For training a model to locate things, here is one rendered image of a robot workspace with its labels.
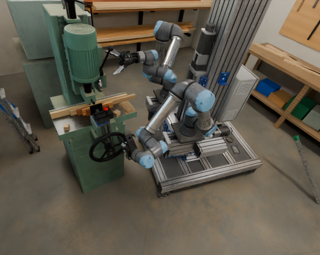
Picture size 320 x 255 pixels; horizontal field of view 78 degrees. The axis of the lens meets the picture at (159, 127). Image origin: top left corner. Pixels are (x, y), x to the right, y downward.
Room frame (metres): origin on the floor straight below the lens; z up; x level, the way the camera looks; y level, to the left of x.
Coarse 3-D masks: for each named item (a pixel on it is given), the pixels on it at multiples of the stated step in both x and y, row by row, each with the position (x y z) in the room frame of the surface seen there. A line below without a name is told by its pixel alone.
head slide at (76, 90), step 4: (64, 36) 1.17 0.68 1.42; (64, 40) 1.17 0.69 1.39; (64, 44) 1.19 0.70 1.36; (68, 60) 1.16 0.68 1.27; (68, 64) 1.18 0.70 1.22; (72, 80) 1.16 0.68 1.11; (72, 84) 1.18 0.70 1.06; (76, 84) 1.15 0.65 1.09; (80, 84) 1.17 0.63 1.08; (92, 84) 1.23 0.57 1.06; (72, 88) 1.20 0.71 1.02; (76, 88) 1.15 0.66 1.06; (76, 92) 1.15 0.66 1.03
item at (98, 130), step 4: (92, 116) 1.00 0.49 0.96; (92, 120) 0.97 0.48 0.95; (112, 120) 1.00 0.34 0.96; (96, 124) 0.93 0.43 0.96; (104, 124) 0.94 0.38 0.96; (112, 124) 0.98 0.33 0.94; (96, 128) 0.91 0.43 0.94; (100, 128) 0.92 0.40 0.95; (112, 128) 0.98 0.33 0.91; (96, 132) 0.92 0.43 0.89; (100, 132) 0.92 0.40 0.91
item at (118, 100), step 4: (124, 96) 1.33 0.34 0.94; (128, 96) 1.34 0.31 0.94; (132, 96) 1.36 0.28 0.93; (108, 100) 1.23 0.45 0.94; (112, 100) 1.24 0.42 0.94; (116, 100) 1.26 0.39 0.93; (120, 100) 1.29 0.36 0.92; (124, 100) 1.31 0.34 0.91; (76, 108) 1.07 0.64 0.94; (72, 112) 1.03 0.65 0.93; (76, 112) 1.05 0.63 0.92
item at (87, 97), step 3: (81, 87) 1.16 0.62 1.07; (81, 90) 1.13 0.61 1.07; (81, 93) 1.14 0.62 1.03; (84, 93) 1.10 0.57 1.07; (90, 93) 1.12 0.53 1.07; (93, 93) 1.12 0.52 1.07; (84, 96) 1.09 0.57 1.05; (87, 96) 1.08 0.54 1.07; (90, 96) 1.09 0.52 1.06; (93, 96) 1.10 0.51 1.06; (84, 99) 1.10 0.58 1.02; (87, 99) 1.07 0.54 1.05; (90, 99) 1.09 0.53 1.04; (93, 99) 1.10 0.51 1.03; (87, 102) 1.07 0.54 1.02; (90, 102) 1.09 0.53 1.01
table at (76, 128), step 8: (120, 112) 1.16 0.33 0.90; (136, 112) 1.22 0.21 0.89; (56, 120) 0.94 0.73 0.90; (64, 120) 0.96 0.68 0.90; (72, 120) 0.98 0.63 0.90; (80, 120) 0.99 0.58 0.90; (88, 120) 1.01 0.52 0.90; (120, 120) 1.12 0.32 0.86; (56, 128) 0.88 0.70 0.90; (72, 128) 0.91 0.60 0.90; (80, 128) 0.92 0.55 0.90; (88, 128) 0.95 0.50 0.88; (64, 136) 0.84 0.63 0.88; (72, 136) 0.87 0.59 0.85; (96, 136) 0.90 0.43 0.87
